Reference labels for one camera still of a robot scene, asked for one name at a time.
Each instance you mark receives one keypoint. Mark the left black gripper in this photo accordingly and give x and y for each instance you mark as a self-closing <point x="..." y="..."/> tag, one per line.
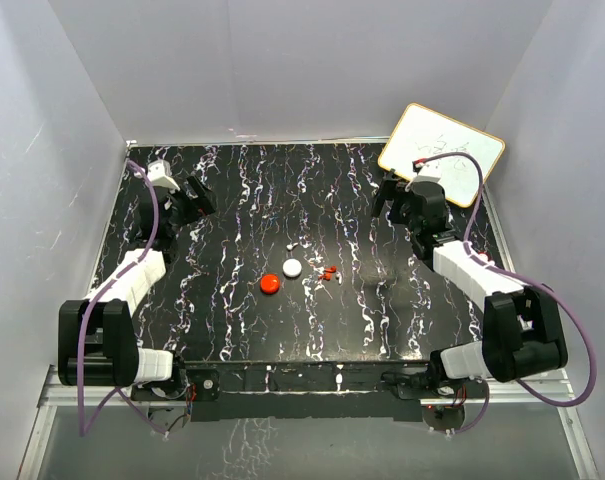
<point x="206" y="200"/>

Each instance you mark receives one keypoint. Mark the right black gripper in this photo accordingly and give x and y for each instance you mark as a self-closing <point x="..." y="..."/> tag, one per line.
<point x="387" y="193"/>

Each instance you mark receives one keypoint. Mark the white earbud charging case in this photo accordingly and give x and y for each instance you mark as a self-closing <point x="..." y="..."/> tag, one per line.
<point x="292" y="268"/>

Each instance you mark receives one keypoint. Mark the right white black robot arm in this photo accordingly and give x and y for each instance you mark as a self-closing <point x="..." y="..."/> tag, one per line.
<point x="522" y="333"/>

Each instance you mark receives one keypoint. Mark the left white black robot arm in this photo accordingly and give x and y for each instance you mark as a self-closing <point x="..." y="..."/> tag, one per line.
<point x="117" y="359"/>

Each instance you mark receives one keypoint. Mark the red earbud charging case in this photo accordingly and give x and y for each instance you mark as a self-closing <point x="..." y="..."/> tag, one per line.
<point x="269" y="284"/>

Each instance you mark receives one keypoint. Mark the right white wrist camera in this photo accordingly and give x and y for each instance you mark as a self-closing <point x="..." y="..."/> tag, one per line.
<point x="427" y="171"/>

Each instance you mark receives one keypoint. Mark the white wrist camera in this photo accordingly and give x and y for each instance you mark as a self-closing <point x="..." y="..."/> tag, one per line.
<point x="427" y="171"/>
<point x="159" y="174"/>

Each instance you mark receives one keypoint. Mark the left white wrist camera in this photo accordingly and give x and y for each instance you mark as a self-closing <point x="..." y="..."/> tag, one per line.
<point x="159" y="174"/>

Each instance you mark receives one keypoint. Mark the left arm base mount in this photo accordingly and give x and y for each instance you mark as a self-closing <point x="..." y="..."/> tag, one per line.
<point x="189" y="385"/>

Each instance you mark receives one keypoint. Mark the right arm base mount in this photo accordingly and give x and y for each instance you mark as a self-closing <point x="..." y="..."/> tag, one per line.
<point x="419" y="382"/>

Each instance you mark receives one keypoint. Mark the aluminium front rail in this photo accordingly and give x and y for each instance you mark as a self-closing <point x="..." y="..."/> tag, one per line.
<point x="554" y="385"/>

